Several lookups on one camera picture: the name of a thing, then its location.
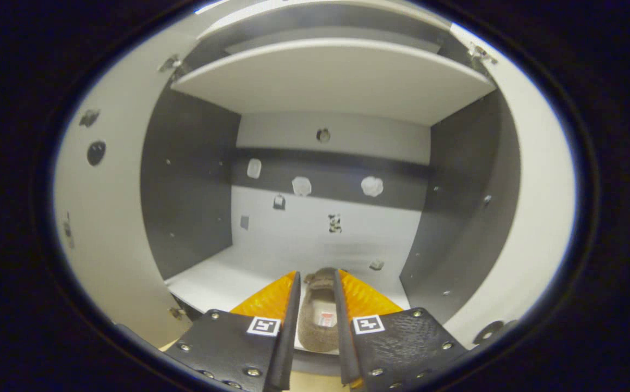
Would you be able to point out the metal door hinge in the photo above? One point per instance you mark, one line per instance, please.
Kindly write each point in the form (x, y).
(177, 313)
(168, 63)
(481, 53)

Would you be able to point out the brown fuzzy shoe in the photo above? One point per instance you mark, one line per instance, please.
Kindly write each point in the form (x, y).
(315, 326)

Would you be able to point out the white cabinet door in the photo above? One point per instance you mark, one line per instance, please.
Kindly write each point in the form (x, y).
(543, 190)
(113, 218)

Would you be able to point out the white and grey shoe cabinet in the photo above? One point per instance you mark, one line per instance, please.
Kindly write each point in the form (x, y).
(320, 239)

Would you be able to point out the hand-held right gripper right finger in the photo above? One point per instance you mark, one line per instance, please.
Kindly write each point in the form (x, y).
(346, 348)

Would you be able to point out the white cabinet shelf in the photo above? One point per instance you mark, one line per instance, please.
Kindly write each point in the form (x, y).
(337, 81)

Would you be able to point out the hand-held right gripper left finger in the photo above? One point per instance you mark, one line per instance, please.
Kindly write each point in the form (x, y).
(288, 343)

